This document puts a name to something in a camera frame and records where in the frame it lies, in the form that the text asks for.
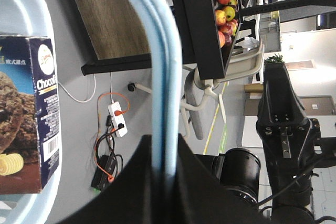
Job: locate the light blue plastic basket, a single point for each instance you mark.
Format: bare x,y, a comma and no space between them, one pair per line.
166,53

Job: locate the green potted plant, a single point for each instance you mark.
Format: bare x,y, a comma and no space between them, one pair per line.
276,58

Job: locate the white power strip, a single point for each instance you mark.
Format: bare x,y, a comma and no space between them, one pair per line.
117,119

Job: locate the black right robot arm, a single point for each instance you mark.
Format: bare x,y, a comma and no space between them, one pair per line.
224,188

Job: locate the black power brick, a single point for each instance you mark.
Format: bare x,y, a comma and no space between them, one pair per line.
100,179

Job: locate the chocolate cookie box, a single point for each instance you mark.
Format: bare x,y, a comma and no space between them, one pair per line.
30,116

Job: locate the wood panel display stand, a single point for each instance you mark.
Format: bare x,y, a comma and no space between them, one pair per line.
119,42

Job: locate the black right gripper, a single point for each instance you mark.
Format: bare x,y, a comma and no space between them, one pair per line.
287,137

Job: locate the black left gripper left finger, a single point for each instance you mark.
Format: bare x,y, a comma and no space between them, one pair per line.
128,198

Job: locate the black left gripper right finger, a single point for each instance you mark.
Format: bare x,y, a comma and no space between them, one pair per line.
200,198

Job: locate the pile of apples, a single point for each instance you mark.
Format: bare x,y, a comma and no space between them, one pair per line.
226,21

